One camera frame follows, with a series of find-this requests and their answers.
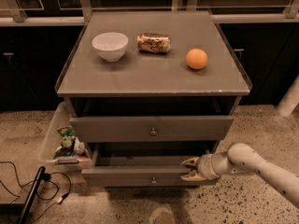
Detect crushed brown soda can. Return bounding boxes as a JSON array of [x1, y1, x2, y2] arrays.
[[137, 33, 171, 54]]

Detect green snack bag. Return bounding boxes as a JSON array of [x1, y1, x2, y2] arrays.
[[53, 126, 76, 159]]

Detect black cable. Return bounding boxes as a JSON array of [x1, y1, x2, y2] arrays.
[[0, 161, 73, 224]]

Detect white table leg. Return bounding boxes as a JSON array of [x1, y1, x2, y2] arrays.
[[277, 75, 299, 117]]

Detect orange fruit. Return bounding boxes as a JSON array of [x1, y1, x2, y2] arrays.
[[186, 49, 207, 70]]

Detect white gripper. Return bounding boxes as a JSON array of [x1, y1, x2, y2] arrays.
[[180, 154, 220, 181]]

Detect grey drawer cabinet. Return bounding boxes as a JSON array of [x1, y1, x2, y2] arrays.
[[54, 10, 252, 189]]

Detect clear plastic storage bin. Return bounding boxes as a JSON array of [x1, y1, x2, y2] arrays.
[[39, 103, 92, 171]]

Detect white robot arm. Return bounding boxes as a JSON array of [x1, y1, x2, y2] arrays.
[[180, 143, 299, 208]]

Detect white ceramic bowl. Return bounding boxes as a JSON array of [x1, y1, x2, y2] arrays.
[[92, 32, 129, 63]]

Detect grey top drawer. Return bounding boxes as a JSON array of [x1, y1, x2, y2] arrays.
[[70, 116, 234, 143]]

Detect black flat bar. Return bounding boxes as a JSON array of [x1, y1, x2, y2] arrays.
[[17, 166, 46, 224]]

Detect grey drawer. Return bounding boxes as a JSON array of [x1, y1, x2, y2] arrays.
[[81, 141, 215, 187], [70, 116, 234, 143]]

